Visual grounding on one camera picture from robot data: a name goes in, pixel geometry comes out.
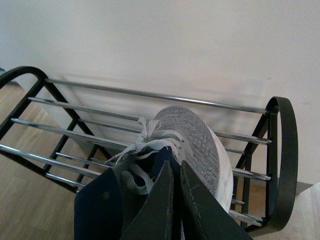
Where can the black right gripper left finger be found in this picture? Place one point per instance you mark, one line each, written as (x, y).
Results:
(154, 220)

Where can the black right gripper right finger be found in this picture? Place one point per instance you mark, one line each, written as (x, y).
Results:
(202, 216)

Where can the grey knit sneaker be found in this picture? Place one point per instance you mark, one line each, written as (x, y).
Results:
(105, 207)

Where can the black metal shoe rack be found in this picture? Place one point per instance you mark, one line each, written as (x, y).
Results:
(67, 132)

